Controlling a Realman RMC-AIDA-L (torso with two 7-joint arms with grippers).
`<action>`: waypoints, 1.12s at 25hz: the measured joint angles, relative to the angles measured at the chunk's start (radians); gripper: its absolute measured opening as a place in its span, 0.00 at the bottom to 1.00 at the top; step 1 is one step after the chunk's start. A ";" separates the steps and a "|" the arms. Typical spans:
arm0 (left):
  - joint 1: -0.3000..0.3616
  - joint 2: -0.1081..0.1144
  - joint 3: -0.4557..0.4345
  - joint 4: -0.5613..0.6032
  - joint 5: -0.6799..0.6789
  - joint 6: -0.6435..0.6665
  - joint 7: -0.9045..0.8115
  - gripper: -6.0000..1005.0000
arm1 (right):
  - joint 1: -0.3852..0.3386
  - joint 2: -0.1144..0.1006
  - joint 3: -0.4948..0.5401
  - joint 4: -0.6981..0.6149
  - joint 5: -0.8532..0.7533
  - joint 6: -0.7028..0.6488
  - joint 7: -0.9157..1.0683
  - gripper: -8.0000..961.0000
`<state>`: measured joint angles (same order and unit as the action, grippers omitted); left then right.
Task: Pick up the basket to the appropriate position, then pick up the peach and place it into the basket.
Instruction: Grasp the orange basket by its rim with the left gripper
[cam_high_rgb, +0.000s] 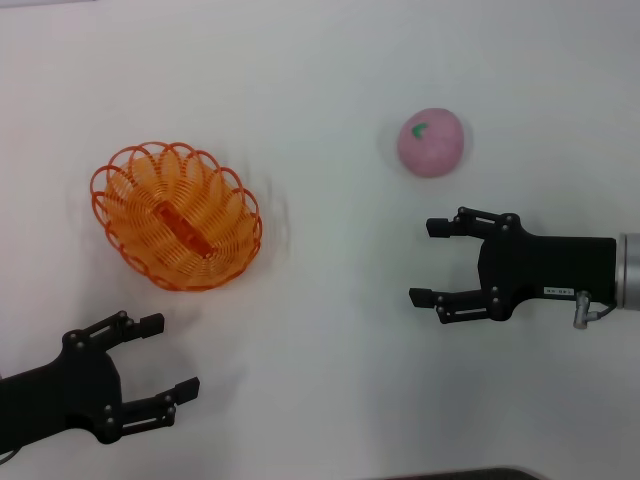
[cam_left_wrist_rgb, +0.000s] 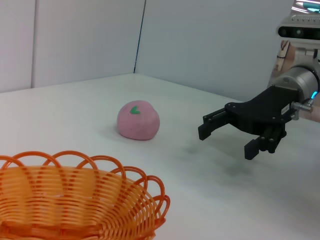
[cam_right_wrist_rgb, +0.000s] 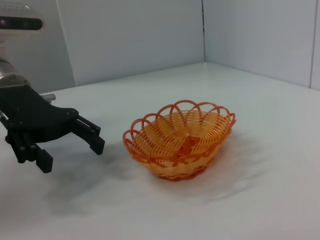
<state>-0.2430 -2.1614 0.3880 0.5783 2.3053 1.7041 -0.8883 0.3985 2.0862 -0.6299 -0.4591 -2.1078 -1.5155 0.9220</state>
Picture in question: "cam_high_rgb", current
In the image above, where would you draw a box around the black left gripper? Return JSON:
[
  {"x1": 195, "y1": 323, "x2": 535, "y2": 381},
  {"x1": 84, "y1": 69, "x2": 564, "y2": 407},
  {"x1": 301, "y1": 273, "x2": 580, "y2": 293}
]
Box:
[{"x1": 0, "y1": 310, "x2": 201, "y2": 446}]

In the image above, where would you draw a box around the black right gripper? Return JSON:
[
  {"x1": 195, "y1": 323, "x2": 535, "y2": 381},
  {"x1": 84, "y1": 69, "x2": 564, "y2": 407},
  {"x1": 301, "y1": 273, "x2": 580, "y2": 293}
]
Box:
[{"x1": 408, "y1": 205, "x2": 618, "y2": 326}]

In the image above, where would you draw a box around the dark rounded robot base edge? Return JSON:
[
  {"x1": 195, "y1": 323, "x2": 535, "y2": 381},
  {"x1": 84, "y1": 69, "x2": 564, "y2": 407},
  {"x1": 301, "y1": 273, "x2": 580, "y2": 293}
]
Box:
[{"x1": 369, "y1": 465, "x2": 551, "y2": 480}]

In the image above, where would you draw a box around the pink peach with green leaf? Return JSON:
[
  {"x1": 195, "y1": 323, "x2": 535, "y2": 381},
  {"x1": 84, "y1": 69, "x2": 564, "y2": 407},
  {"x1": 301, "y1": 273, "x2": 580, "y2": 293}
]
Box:
[{"x1": 396, "y1": 106, "x2": 466, "y2": 179}]

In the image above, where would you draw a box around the orange plastic woven basket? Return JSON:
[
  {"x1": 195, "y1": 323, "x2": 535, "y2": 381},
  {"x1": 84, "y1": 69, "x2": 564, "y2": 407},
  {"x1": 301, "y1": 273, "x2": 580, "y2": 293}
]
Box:
[{"x1": 89, "y1": 141, "x2": 264, "y2": 293}]

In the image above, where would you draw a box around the right wrist connector cable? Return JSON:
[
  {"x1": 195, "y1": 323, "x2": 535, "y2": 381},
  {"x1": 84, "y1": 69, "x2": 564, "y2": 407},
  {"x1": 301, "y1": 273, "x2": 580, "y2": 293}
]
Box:
[{"x1": 572, "y1": 289, "x2": 616, "y2": 330}]

